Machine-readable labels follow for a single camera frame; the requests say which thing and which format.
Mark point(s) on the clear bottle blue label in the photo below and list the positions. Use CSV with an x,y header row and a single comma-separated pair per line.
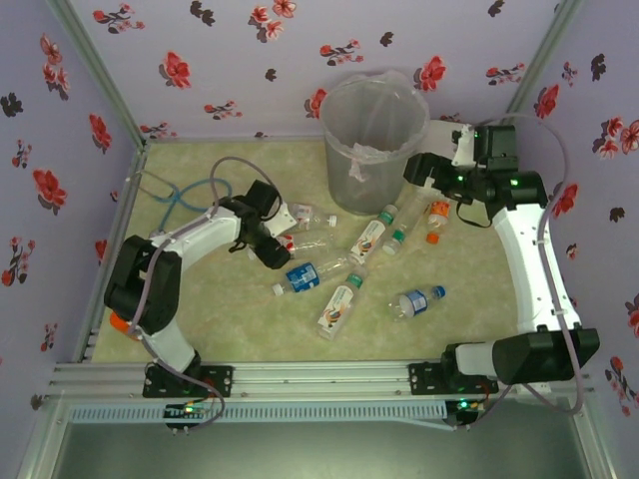
x,y
302,277

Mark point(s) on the clear bottle red white label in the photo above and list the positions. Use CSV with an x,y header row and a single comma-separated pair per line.
x,y
314,244
319,217

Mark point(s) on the grey translucent plastic bin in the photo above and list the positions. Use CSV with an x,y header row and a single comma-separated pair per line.
x,y
359,194

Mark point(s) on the clear plastic bin liner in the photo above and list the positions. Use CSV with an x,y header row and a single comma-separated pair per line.
x,y
362,149

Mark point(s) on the green cap bottle white label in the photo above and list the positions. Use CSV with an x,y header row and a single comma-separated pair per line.
x,y
367,239
337,309

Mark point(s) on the small crushed bottle blue label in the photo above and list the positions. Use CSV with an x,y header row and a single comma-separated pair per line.
x,y
413,302

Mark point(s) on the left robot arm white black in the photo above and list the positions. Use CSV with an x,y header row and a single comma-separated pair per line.
x,y
145,279

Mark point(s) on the orange label bottle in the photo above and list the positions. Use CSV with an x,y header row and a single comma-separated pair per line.
x,y
439,212

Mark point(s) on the clear bottle green band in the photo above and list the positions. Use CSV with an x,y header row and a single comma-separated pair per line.
x,y
397,235

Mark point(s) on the blue tube stethoscope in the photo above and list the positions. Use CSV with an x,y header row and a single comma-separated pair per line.
x,y
172,189

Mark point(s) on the orange round object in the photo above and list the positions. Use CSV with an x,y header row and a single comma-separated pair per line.
x,y
119,324

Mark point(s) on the left controller circuit board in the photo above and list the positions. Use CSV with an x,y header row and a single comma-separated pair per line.
x,y
187,410

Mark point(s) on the controller circuit board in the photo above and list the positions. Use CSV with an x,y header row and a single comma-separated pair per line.
x,y
466,406
187,410

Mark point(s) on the right controller circuit board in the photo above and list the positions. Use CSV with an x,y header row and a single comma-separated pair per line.
x,y
466,406

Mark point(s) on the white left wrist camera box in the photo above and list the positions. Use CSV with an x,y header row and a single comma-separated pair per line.
x,y
280,219

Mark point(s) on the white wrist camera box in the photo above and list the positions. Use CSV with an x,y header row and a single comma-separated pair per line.
x,y
280,219
464,149

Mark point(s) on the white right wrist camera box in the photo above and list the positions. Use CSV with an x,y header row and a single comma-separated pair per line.
x,y
464,149

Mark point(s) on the aluminium mounting rail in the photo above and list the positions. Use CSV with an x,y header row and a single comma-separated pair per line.
x,y
319,379

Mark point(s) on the aluminium frame post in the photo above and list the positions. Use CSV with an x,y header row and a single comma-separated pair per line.
x,y
539,55
100,75

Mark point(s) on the aluminium table side rail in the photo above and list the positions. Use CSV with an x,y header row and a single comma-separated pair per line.
x,y
125,199

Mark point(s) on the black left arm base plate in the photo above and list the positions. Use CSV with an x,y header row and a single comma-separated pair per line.
x,y
219,381

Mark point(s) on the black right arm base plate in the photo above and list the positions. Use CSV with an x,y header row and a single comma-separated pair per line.
x,y
424,379

